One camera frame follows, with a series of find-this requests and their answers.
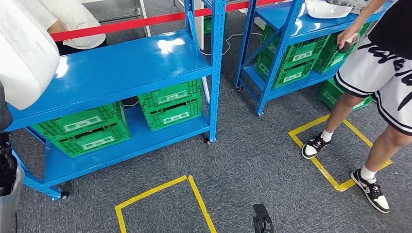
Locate red barrier tape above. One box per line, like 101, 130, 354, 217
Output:
50, 0, 286, 42

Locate black knob tool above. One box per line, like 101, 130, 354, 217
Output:
337, 33, 360, 54

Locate blue metal shelf rack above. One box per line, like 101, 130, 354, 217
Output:
234, 0, 392, 117
6, 0, 227, 201

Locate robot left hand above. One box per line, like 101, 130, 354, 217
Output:
0, 82, 13, 133

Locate grey metal desk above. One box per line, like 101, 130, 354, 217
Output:
80, 0, 152, 37

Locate white curved plastic part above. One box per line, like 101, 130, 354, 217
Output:
0, 0, 61, 111
305, 0, 354, 19

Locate yellow floor tape square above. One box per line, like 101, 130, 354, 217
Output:
115, 175, 217, 233
288, 113, 393, 193

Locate white floor cable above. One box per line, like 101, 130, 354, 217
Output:
199, 32, 264, 57

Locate person's hand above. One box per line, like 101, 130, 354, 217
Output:
336, 27, 360, 50

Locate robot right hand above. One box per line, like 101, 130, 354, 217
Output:
252, 203, 275, 233

